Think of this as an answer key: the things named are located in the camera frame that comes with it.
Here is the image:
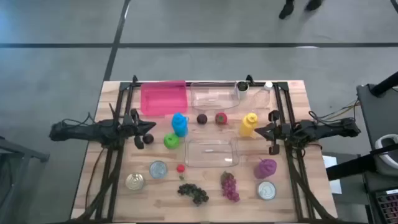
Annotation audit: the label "silver tin can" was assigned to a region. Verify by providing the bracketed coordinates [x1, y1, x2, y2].
[256, 180, 277, 201]

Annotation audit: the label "brown cable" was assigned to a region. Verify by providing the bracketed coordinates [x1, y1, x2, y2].
[84, 146, 106, 208]

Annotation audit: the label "blue squeeze bottle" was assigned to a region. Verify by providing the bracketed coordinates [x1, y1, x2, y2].
[171, 112, 189, 138]

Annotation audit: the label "dark grey side cart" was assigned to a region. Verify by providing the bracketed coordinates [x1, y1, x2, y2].
[356, 83, 398, 224]

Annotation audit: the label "red toy strawberry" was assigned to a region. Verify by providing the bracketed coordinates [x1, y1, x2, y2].
[215, 112, 228, 126]

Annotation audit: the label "dark toy grape bunch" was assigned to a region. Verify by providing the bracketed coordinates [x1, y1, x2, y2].
[177, 182, 210, 207]

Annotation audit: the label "yellow and black cables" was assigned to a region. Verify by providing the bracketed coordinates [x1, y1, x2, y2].
[308, 98, 361, 124]

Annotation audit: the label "purple squeeze bottle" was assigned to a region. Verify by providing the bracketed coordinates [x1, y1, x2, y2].
[253, 157, 278, 180]

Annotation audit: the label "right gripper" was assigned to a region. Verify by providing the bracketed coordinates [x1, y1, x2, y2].
[254, 110, 294, 156]

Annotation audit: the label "backlit keyboard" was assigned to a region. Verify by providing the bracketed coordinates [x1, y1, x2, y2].
[374, 188, 398, 224]

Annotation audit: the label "clear bottle white cap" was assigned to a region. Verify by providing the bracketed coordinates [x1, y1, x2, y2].
[248, 81, 274, 110]

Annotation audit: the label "silver can blue label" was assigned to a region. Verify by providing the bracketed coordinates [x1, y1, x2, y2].
[149, 160, 169, 180]

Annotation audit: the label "small plant white pot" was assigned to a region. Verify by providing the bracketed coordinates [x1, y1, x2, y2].
[236, 80, 250, 100]

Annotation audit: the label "grey metal cart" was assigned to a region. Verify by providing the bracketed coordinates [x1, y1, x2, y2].
[0, 133, 50, 224]

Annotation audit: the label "green toy apple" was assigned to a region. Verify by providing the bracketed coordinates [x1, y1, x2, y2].
[164, 133, 180, 150]

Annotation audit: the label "pink plastic bin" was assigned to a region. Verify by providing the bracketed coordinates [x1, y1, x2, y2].
[140, 80, 188, 116]

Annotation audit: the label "clear plastic bin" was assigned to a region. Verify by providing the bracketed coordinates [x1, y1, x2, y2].
[190, 81, 241, 111]
[183, 136, 240, 168]

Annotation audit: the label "person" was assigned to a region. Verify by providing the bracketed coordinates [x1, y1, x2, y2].
[278, 0, 324, 20]

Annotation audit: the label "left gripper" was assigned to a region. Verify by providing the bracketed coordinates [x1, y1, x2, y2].
[119, 108, 157, 150]

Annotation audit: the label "gold tin can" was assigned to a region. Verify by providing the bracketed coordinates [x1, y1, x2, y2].
[124, 172, 146, 192]

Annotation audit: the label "black aluminium table frame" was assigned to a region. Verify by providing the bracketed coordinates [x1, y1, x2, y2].
[70, 74, 338, 224]

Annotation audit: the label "white paper sheet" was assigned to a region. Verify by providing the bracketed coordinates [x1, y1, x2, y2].
[322, 154, 343, 195]

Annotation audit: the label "red toy grape bunch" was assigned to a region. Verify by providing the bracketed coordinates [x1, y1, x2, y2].
[220, 170, 241, 203]

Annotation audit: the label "yellow squeeze bottle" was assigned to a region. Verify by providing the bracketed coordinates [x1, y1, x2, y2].
[238, 112, 259, 138]

